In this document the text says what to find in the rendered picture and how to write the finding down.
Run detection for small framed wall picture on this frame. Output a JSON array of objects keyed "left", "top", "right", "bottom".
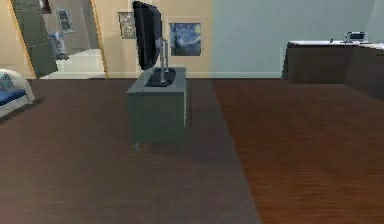
[{"left": 56, "top": 9, "right": 73, "bottom": 33}]

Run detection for dark brown counter cabinet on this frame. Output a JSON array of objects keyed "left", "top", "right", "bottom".
[{"left": 281, "top": 40, "right": 384, "bottom": 100}]

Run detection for grey room door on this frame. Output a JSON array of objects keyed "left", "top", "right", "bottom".
[{"left": 10, "top": 0, "right": 59, "bottom": 79}]

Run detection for black television set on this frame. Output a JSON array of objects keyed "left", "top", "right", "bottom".
[{"left": 132, "top": 0, "right": 177, "bottom": 88}]

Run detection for blue night sky painting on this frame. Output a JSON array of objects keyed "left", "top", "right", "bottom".
[{"left": 169, "top": 22, "right": 202, "bottom": 57}]

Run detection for grey television stand cabinet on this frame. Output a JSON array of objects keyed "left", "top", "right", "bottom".
[{"left": 126, "top": 66, "right": 188, "bottom": 153}]

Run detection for grey framed wall picture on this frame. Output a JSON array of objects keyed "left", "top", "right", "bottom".
[{"left": 118, "top": 11, "right": 137, "bottom": 40}]

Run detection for white sofa with blue cushion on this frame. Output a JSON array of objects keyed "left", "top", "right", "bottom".
[{"left": 0, "top": 68, "right": 36, "bottom": 119}]

